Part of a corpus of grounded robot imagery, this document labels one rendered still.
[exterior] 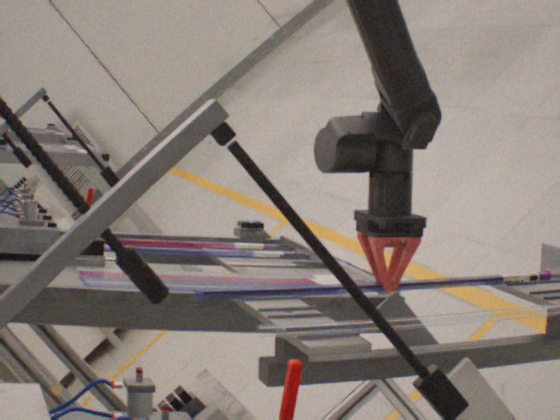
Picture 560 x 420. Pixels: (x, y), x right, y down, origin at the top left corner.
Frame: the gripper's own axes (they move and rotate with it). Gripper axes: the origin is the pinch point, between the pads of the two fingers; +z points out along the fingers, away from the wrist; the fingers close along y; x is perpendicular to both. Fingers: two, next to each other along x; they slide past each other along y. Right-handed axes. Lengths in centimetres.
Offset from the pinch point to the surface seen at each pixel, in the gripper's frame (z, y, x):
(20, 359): 17, -33, -47
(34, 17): -77, -699, 1
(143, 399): 0, 50, -41
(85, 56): -47, -700, 42
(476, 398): 13.1, 13.8, 7.8
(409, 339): 15.2, -31.8, 17.2
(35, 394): 1, 45, -50
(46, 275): -13, 66, -50
